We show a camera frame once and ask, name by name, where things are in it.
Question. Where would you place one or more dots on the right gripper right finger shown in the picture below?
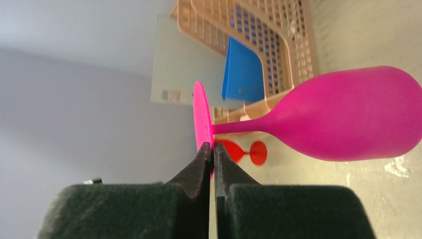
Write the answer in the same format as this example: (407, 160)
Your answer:
(246, 209)

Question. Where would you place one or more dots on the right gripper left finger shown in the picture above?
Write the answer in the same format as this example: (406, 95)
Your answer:
(177, 209)

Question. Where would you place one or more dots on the red wine glass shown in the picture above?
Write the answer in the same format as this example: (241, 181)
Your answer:
(257, 151)

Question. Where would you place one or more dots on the pink wine glass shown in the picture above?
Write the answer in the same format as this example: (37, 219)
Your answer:
(349, 115)

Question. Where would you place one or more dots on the blue folder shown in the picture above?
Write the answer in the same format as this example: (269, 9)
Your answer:
(243, 77)

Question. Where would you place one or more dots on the peach plastic desk organizer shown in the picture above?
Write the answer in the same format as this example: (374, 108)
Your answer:
(278, 32)

